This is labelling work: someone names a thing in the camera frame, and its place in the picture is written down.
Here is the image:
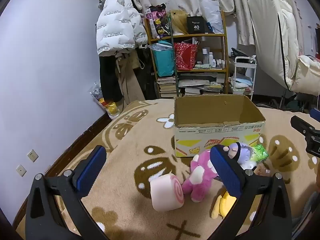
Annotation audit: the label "clear bag of toys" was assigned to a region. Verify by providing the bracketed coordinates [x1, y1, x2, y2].
[90, 81, 118, 119]

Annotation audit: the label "black hanging trousers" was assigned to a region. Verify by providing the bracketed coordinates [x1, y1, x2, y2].
[99, 52, 123, 103]

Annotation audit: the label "red patterned bag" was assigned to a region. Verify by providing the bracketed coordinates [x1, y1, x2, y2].
[174, 39, 200, 71]

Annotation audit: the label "small printed packet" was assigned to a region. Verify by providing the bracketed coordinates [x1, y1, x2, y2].
[254, 164, 272, 178]

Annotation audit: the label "lavender haired plush doll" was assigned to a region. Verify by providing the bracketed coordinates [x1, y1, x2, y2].
[224, 141, 258, 170]

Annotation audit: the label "pile of magazines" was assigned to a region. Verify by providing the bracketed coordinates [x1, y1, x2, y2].
[178, 72, 225, 96]

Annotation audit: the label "pink plush toy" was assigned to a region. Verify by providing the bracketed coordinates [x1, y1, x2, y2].
[181, 149, 223, 203]

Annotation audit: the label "white plastic bag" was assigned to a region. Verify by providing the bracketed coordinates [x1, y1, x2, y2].
[201, 0, 224, 34]

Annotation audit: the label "green snack packet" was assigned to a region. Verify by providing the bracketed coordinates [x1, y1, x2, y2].
[251, 144, 269, 162]

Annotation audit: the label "light blue cloths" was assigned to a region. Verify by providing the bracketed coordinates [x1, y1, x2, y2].
[230, 76, 253, 91]

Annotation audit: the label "white hanging duvet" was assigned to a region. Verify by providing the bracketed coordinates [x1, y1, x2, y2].
[247, 0, 304, 92]

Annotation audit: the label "green pole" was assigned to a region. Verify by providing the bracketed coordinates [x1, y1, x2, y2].
[168, 12, 179, 98]

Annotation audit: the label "pink swirl roll plush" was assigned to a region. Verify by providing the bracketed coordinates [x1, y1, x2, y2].
[149, 173, 185, 212]

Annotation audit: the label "blonde wig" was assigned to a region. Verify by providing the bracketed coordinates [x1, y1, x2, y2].
[170, 10, 189, 35]

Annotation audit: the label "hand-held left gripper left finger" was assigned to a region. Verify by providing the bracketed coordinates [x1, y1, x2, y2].
[25, 145, 108, 240]

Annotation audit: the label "white utility cart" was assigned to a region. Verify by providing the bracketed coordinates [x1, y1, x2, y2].
[229, 55, 257, 101]

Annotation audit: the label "beige patterned rug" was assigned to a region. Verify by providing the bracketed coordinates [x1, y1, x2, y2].
[12, 99, 320, 240]

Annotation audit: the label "purple patterned bag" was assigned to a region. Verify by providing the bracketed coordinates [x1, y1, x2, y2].
[146, 4, 173, 40]

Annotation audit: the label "cream bedding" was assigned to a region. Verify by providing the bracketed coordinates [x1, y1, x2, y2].
[291, 54, 320, 97]

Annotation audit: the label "row of cosmetic bottles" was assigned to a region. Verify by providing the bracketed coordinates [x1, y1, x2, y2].
[201, 47, 226, 68]

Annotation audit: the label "yellow plush toy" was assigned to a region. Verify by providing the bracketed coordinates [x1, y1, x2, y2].
[211, 190, 237, 219]

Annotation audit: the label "beige hanging trousers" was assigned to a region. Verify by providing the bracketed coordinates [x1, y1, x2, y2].
[115, 51, 146, 105]

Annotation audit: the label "stack of old books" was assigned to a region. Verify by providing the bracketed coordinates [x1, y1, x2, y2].
[157, 76, 177, 98]

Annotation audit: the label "black box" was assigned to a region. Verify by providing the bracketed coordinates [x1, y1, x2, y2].
[187, 16, 206, 34]

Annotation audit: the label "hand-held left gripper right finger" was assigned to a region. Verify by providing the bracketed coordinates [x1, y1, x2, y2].
[210, 144, 293, 240]

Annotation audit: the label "black bag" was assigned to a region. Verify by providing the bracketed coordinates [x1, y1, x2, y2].
[135, 47, 158, 99]

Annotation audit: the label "teal bag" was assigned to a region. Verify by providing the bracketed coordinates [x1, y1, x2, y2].
[149, 42, 175, 77]

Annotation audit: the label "wooden shelf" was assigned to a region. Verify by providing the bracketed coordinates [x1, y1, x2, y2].
[146, 10, 229, 98]

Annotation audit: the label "printed cardboard box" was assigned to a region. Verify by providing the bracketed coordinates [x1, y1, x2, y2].
[173, 94, 266, 158]

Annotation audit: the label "white puffer jacket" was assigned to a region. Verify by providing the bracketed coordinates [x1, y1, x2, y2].
[96, 0, 148, 55]

